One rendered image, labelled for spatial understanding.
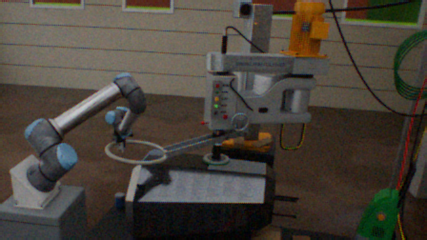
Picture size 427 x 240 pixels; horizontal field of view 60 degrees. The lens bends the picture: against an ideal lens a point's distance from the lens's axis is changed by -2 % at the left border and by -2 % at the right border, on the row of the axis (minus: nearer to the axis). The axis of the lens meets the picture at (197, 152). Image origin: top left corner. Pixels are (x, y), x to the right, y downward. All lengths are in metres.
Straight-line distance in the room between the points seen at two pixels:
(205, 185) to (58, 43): 7.57
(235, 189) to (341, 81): 6.73
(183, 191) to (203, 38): 6.41
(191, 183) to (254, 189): 0.49
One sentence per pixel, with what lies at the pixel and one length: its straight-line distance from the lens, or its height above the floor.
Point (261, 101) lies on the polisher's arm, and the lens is 2.99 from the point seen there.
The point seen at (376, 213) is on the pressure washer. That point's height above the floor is 0.42.
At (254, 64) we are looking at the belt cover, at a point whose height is 1.61.
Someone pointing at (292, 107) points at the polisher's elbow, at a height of 1.27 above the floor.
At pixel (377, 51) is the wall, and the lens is 9.47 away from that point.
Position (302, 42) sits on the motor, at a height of 1.78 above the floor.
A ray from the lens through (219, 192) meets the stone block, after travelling 2.90.
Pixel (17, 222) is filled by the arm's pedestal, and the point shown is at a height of 0.79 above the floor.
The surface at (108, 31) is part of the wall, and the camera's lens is 9.47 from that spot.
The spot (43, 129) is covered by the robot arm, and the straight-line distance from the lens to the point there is 2.32.
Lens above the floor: 1.97
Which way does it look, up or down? 21 degrees down
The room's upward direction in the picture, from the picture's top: 3 degrees clockwise
